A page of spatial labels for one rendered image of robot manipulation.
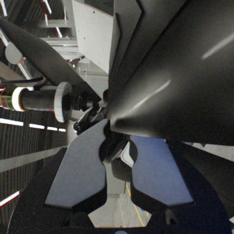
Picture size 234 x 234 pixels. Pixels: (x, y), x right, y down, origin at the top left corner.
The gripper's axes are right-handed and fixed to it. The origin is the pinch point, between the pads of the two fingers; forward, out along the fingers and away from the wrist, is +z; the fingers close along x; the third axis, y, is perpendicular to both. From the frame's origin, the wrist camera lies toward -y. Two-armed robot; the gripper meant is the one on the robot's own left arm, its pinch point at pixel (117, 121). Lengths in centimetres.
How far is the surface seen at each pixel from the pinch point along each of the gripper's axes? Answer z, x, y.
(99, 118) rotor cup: 13.2, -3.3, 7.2
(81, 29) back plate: 51, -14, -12
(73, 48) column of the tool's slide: 81, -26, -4
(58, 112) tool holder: 8.2, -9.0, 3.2
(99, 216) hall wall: 517, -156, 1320
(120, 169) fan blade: 20.7, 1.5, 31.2
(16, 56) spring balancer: 80, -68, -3
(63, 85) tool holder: 10.8, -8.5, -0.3
